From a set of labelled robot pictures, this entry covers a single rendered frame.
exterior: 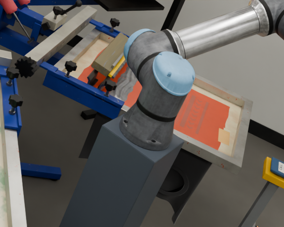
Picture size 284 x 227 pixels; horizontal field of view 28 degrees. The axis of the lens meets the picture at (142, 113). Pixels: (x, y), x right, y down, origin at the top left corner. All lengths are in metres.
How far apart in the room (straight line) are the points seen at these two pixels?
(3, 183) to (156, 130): 0.45
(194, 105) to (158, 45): 0.87
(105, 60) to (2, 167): 0.71
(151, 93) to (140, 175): 0.22
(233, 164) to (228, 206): 1.60
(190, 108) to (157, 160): 0.88
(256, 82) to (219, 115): 2.01
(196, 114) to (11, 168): 0.96
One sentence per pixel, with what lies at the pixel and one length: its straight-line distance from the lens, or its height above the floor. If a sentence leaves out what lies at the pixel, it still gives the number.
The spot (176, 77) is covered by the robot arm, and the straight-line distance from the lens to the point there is 1.42.
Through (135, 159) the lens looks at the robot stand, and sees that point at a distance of 1.50.
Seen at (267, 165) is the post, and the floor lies 0.95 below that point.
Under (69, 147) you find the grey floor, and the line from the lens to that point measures 3.47.
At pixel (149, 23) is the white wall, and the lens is 4.37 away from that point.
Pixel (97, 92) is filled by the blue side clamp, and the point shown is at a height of 1.01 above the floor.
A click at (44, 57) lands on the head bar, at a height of 1.02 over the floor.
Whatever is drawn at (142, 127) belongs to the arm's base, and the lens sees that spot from 1.49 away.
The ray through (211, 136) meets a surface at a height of 0.96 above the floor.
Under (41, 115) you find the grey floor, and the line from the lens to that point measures 3.65.
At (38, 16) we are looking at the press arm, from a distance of 2.37.
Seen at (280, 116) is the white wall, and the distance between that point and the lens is 4.51.
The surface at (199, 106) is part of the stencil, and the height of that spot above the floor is 0.96.
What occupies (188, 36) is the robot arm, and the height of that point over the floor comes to 1.46.
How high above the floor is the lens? 2.01
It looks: 29 degrees down
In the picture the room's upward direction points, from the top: 25 degrees clockwise
